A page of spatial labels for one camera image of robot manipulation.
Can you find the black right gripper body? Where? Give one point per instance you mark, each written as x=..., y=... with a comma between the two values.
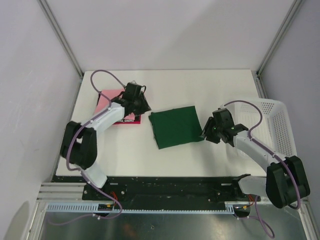
x=212, y=131

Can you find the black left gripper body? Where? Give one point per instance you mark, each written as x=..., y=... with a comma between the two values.
x=141, y=105

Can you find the green t shirt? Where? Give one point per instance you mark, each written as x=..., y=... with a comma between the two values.
x=175, y=127

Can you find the red t shirt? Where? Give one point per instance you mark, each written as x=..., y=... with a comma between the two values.
x=129, y=120

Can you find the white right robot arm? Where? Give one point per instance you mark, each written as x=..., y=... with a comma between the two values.
x=285, y=183

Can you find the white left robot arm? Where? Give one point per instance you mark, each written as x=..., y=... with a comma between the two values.
x=80, y=141

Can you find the white perforated plastic basket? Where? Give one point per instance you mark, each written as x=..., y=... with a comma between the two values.
x=274, y=130

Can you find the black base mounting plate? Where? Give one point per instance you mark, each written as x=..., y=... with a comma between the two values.
x=218, y=188

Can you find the left aluminium frame post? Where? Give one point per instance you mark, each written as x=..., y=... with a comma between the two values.
x=45, y=7

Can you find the aluminium frame post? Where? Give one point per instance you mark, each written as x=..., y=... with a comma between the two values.
x=45, y=7
x=280, y=34

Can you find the right aluminium frame post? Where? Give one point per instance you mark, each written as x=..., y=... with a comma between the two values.
x=280, y=34

